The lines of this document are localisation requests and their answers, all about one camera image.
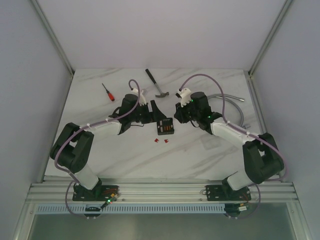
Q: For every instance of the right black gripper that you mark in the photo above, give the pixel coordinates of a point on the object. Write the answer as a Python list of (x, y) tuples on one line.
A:
[(179, 113)]

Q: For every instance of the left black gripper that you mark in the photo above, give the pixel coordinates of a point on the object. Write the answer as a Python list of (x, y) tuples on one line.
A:
[(152, 114)]

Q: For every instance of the black fuse box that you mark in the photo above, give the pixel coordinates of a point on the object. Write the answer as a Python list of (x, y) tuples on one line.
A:
[(165, 127)]

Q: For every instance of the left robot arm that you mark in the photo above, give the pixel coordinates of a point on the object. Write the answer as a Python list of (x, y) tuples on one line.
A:
[(71, 150)]

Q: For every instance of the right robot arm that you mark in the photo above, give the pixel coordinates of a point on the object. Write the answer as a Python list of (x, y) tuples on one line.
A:
[(261, 159)]

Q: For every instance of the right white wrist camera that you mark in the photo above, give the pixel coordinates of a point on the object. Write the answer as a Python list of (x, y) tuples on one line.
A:
[(185, 96)]

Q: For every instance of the black handled claw hammer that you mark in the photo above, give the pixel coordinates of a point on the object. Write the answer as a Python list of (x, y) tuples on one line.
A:
[(161, 93)]

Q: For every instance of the red handled screwdriver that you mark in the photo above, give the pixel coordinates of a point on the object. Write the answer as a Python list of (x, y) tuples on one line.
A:
[(109, 94)]

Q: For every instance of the right aluminium frame post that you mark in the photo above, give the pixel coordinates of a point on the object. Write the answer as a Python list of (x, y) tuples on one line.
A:
[(277, 23)]

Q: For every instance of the aluminium frame post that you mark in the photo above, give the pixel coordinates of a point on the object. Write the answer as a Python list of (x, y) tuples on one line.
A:
[(277, 23), (56, 43)]

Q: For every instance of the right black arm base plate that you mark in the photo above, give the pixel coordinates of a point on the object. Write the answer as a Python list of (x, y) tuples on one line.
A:
[(224, 193)]

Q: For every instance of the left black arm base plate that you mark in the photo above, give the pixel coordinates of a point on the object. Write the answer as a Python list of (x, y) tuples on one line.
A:
[(98, 194)]

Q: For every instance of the left aluminium frame post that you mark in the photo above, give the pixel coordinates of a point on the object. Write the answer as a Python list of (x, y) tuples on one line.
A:
[(56, 43)]

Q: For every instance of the aluminium mounting rail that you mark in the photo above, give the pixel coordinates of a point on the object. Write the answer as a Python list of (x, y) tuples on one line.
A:
[(54, 190)]

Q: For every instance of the slotted grey cable duct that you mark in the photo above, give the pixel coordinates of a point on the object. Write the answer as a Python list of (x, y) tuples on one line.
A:
[(133, 208)]

